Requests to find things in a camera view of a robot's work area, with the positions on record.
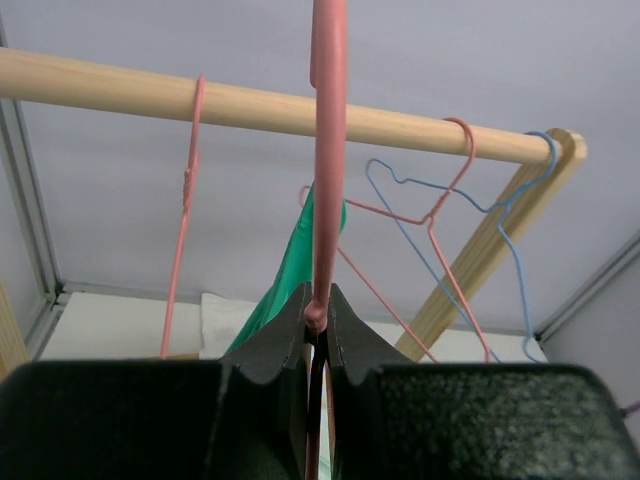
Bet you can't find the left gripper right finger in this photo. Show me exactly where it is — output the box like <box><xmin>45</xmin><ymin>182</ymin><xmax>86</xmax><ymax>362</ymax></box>
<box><xmin>327</xmin><ymin>283</ymin><xmax>414</xmax><ymax>385</ymax></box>

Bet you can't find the pink wire hanger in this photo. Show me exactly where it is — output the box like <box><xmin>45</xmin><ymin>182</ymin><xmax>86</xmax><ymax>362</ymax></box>
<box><xmin>160</xmin><ymin>75</ymin><xmax>206</xmax><ymax>359</ymax></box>
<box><xmin>344</xmin><ymin>117</ymin><xmax>494</xmax><ymax>364</ymax></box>
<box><xmin>304</xmin><ymin>1</ymin><xmax>418</xmax><ymax>479</ymax></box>

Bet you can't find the white tank top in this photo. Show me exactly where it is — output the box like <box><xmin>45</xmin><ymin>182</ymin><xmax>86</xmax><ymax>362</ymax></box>
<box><xmin>199</xmin><ymin>293</ymin><xmax>257</xmax><ymax>359</ymax></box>

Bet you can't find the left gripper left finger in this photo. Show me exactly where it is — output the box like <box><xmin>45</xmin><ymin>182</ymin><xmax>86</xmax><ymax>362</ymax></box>
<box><xmin>219</xmin><ymin>282</ymin><xmax>311</xmax><ymax>385</ymax></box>

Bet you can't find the wooden clothes rack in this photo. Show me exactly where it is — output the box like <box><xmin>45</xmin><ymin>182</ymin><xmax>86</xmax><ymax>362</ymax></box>
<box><xmin>1</xmin><ymin>48</ymin><xmax>587</xmax><ymax>361</ymax></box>

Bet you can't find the blue wire hanger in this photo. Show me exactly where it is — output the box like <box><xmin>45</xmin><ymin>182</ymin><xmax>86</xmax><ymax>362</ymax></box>
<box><xmin>365</xmin><ymin>131</ymin><xmax>571</xmax><ymax>363</ymax></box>

